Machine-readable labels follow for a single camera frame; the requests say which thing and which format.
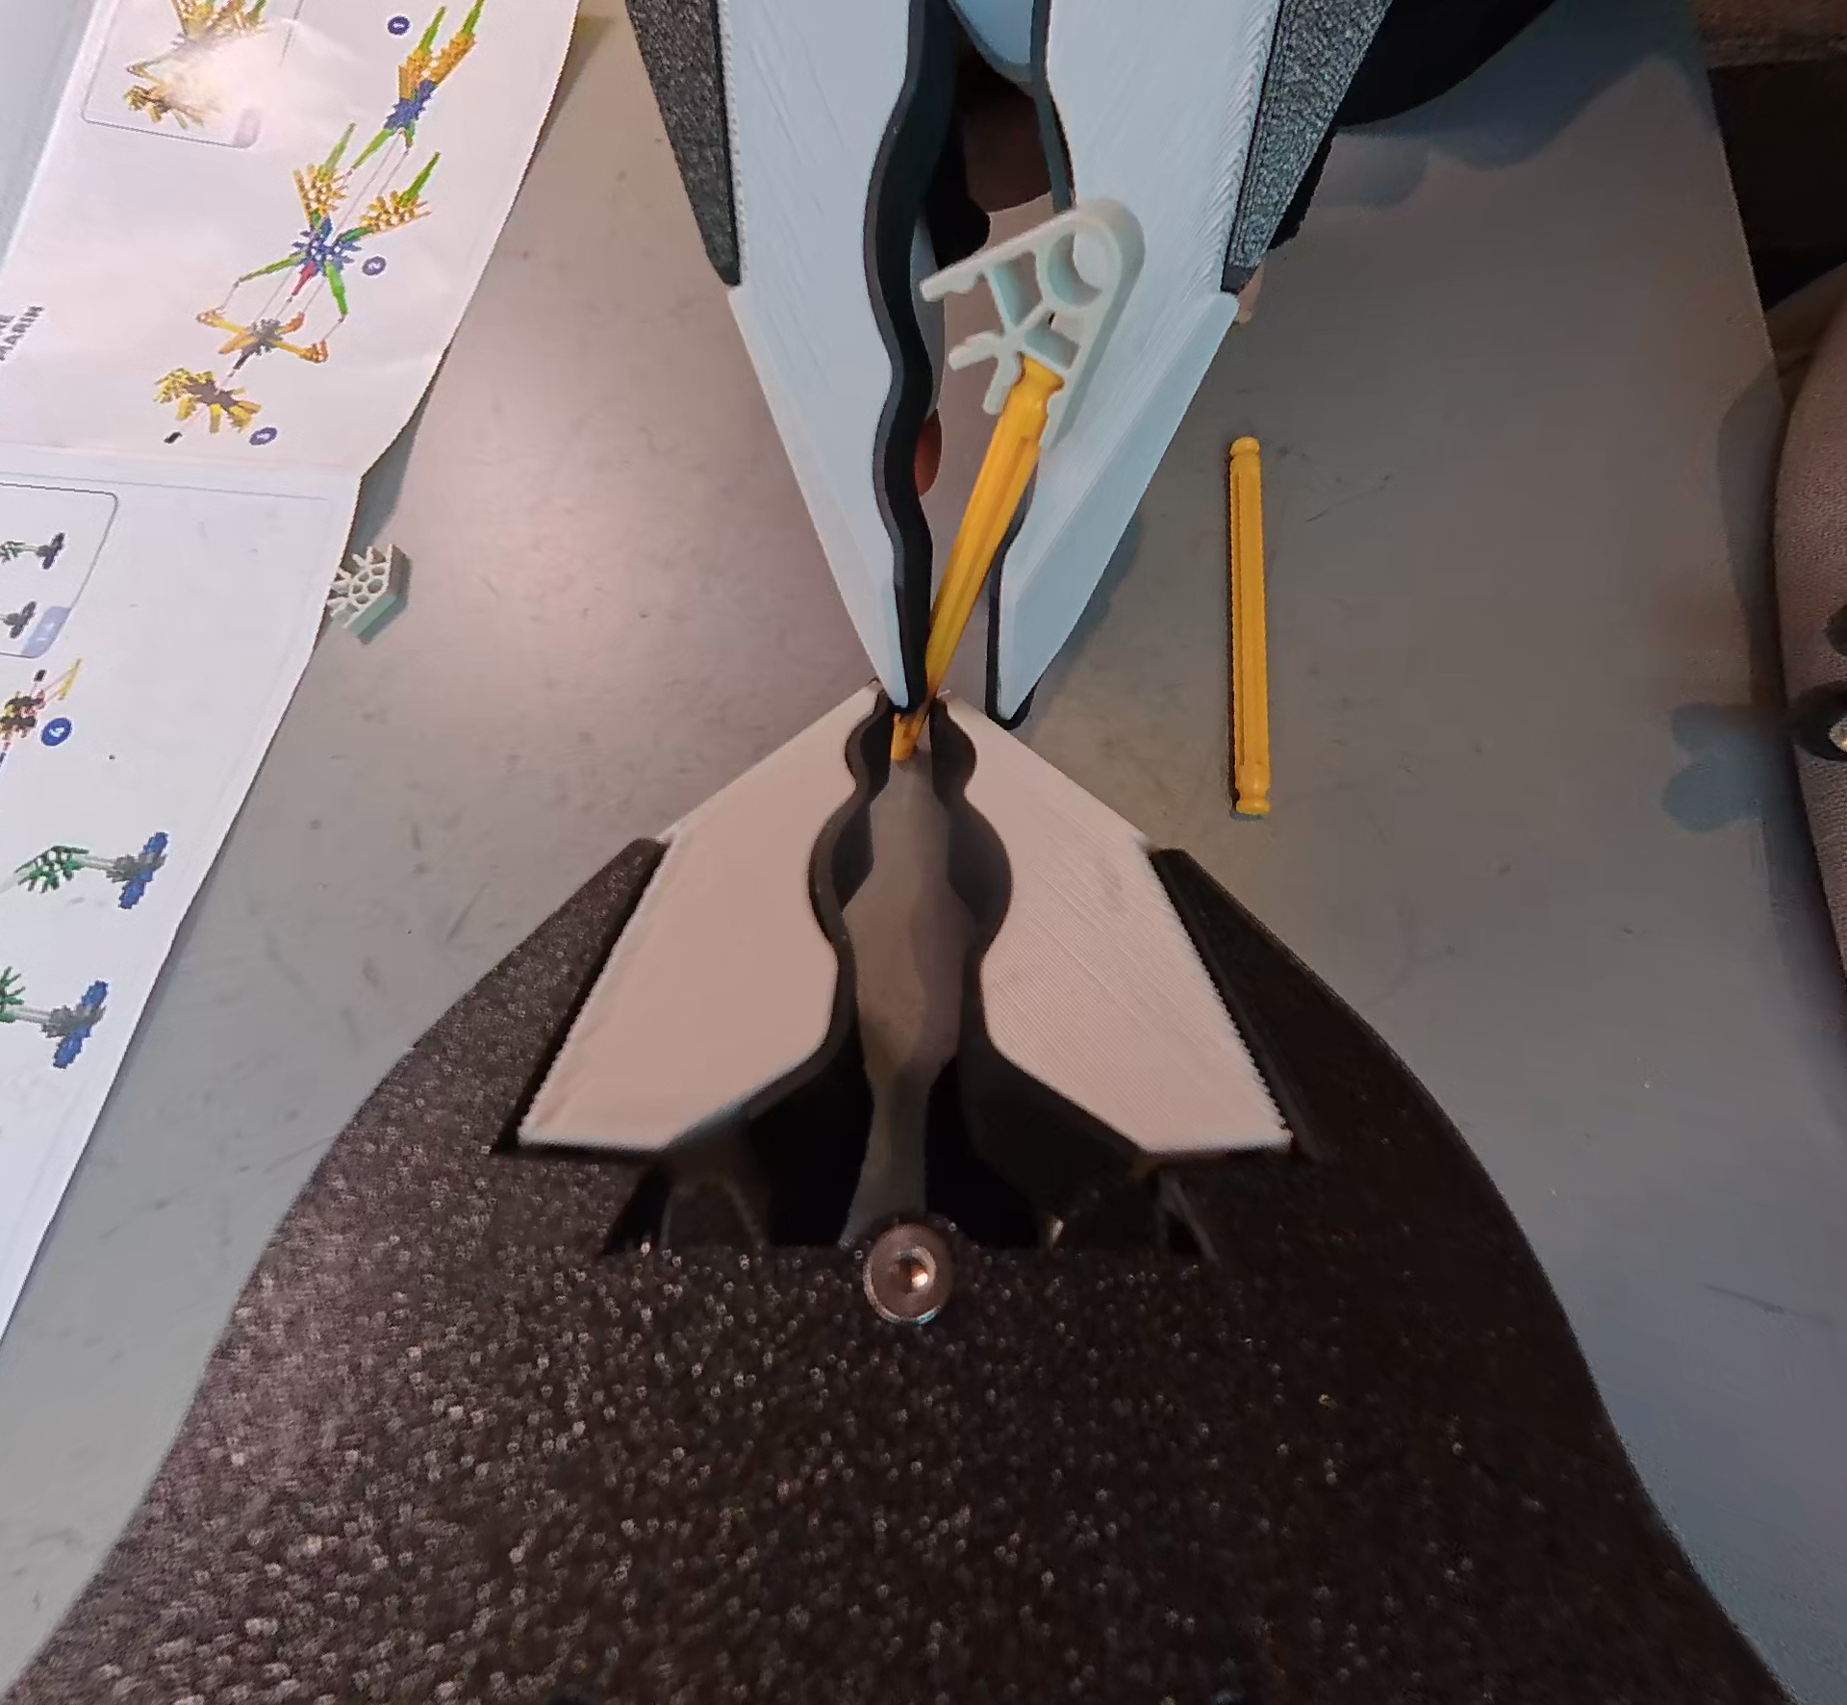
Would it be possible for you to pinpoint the orange toy rod chain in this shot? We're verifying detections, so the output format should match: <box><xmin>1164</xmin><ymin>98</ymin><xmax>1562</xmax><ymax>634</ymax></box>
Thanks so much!
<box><xmin>889</xmin><ymin>198</ymin><xmax>1148</xmax><ymax>771</ymax></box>

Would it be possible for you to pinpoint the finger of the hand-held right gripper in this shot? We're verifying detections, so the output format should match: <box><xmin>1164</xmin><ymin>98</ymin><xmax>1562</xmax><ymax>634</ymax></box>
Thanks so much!
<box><xmin>709</xmin><ymin>0</ymin><xmax>940</xmax><ymax>697</ymax></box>
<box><xmin>981</xmin><ymin>0</ymin><xmax>1315</xmax><ymax>724</ymax></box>

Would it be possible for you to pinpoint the long orange toy rod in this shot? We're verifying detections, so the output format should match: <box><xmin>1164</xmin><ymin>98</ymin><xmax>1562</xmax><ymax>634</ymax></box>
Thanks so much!
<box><xmin>1227</xmin><ymin>436</ymin><xmax>1274</xmax><ymax>821</ymax></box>

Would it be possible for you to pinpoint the small grey toy connector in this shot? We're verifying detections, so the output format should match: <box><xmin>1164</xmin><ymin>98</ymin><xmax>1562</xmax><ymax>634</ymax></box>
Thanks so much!
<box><xmin>328</xmin><ymin>551</ymin><xmax>406</xmax><ymax>632</ymax></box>

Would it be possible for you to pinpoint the printed instruction sheet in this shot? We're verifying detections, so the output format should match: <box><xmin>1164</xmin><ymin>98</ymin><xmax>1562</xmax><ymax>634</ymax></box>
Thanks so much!
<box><xmin>0</xmin><ymin>0</ymin><xmax>585</xmax><ymax>1331</ymax></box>

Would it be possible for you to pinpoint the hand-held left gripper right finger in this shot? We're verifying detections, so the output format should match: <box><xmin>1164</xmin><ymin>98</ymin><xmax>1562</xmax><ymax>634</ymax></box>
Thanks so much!
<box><xmin>930</xmin><ymin>695</ymin><xmax>1292</xmax><ymax>1158</ymax></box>

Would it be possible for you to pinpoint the grey desk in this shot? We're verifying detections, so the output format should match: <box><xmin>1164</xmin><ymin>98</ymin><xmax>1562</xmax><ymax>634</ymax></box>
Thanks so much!
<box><xmin>0</xmin><ymin>0</ymin><xmax>1847</xmax><ymax>1705</ymax></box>

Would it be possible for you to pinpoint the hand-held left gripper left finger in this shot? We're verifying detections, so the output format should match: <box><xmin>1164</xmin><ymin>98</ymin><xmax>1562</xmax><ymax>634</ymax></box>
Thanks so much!
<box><xmin>520</xmin><ymin>689</ymin><xmax>903</xmax><ymax>1158</ymax></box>

